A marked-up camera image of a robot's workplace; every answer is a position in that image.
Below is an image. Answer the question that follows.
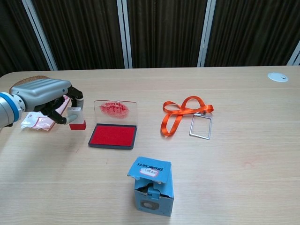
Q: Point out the orange lanyard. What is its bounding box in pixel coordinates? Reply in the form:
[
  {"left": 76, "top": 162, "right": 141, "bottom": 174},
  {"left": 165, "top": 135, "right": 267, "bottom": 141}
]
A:
[{"left": 160, "top": 96, "right": 214, "bottom": 137}]

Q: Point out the round woven rattan coaster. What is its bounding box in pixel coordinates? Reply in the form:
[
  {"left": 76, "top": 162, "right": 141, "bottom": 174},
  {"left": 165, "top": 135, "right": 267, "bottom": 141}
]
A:
[{"left": 9, "top": 75, "right": 51, "bottom": 93}]

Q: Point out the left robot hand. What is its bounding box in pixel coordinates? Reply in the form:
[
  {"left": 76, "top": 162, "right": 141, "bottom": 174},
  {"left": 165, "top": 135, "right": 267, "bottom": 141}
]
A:
[{"left": 10, "top": 78, "right": 84, "bottom": 126}]

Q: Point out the wet wipes pack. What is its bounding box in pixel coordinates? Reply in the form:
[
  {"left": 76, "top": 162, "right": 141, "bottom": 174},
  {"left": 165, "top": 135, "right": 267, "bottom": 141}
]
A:
[{"left": 21, "top": 93, "right": 71, "bottom": 132}]

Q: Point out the white cable grommet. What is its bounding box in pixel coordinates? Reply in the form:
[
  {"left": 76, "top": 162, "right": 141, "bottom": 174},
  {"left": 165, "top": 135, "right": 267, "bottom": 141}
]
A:
[{"left": 267, "top": 72, "right": 289, "bottom": 83}]

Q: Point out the blue cardboard box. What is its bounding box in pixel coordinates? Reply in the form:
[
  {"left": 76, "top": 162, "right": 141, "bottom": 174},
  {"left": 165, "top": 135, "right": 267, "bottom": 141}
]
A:
[{"left": 127, "top": 156, "right": 175, "bottom": 218}]

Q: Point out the red ink pad with clear lid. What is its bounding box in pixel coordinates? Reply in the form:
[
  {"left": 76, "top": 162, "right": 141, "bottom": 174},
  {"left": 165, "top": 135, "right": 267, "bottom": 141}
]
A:
[{"left": 88, "top": 100, "right": 138, "bottom": 150}]

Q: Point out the white stamp with red base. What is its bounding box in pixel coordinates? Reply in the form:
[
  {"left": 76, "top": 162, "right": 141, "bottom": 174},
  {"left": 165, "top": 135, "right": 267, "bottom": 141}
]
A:
[{"left": 67, "top": 107, "right": 87, "bottom": 131}]

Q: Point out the clear badge holder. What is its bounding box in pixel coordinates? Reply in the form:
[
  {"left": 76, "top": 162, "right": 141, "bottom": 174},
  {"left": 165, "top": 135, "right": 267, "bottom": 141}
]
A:
[{"left": 189, "top": 112, "right": 212, "bottom": 140}]

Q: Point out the grey partition post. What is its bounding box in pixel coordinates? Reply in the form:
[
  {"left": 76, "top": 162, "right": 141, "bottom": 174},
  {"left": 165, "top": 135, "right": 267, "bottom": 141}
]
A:
[
  {"left": 22, "top": 0, "right": 59, "bottom": 71},
  {"left": 197, "top": 0, "right": 217, "bottom": 68},
  {"left": 287, "top": 40, "right": 300, "bottom": 66},
  {"left": 116, "top": 0, "right": 133, "bottom": 69}
]

